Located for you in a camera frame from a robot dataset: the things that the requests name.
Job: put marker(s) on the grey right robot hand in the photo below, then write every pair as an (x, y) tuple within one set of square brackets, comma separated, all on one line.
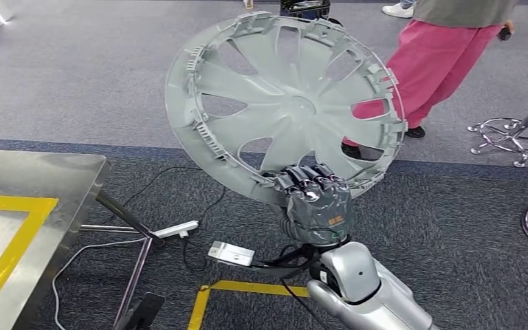
[(321, 214)]

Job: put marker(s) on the person's hand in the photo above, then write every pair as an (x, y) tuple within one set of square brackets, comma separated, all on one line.
[(509, 27)]

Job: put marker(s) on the black handheld device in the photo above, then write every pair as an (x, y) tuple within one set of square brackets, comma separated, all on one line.
[(503, 35)]

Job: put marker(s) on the grey plastic wheel hubcap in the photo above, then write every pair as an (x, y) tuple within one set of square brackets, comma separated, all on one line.
[(291, 109)]

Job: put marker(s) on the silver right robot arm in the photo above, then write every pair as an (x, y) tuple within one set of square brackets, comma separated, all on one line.
[(359, 278)]

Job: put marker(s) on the stainless steel workbench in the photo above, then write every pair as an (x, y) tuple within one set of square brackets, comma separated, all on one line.
[(41, 177)]

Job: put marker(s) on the yellow workbench tape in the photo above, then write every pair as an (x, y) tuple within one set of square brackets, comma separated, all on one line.
[(13, 202)]

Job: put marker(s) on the person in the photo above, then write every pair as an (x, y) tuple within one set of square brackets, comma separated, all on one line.
[(398, 10), (441, 59)]

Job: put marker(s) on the yellow floor tape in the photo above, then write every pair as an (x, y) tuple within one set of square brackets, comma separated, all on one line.
[(255, 288)]

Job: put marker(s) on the chrome star chair base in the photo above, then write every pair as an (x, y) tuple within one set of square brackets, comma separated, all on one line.
[(514, 131)]

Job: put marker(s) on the white power strip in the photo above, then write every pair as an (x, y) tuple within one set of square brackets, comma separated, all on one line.
[(175, 229)]

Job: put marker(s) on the black tool bag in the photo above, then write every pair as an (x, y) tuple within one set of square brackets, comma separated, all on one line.
[(305, 11)]

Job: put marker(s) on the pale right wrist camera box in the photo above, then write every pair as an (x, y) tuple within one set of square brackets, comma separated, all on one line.
[(230, 253)]

